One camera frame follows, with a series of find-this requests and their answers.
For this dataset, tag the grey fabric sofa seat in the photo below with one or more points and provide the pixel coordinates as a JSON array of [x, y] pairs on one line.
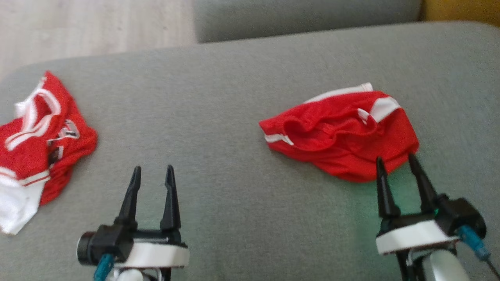
[[234, 156]]

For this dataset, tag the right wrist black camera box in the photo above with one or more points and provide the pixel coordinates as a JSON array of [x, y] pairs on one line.
[[461, 214]]

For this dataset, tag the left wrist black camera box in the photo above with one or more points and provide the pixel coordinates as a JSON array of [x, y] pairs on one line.
[[105, 242]]

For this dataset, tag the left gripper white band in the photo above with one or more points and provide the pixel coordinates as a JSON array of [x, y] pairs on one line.
[[156, 253]]

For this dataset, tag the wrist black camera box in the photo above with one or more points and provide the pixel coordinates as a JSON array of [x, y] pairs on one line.
[[461, 214], [105, 242]]

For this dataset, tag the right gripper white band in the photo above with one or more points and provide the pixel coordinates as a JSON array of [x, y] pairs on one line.
[[410, 236]]

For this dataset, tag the red white sports jersey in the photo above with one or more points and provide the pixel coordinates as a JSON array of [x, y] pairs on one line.
[[31, 156]]

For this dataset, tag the red shorts white stripes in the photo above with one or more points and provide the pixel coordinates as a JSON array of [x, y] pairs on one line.
[[343, 140]]

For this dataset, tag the yellow furniture panel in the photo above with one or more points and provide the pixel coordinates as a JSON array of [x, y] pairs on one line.
[[465, 9]]

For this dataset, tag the grey sofa back cushion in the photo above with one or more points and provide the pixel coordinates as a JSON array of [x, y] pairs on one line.
[[304, 17]]

